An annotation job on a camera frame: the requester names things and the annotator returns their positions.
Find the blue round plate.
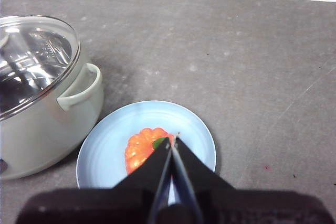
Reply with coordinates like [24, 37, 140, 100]
[76, 100, 217, 206]

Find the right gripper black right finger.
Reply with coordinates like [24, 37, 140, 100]
[172, 135, 336, 224]

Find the orange toy pumpkin green stem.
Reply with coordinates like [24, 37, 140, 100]
[124, 127, 175, 176]

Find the glass lid with green knob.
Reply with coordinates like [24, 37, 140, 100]
[0, 15, 81, 122]

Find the pale green electric steamer pot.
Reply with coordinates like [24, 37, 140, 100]
[0, 32, 104, 180]

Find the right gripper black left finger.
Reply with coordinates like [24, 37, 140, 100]
[15, 137, 173, 224]

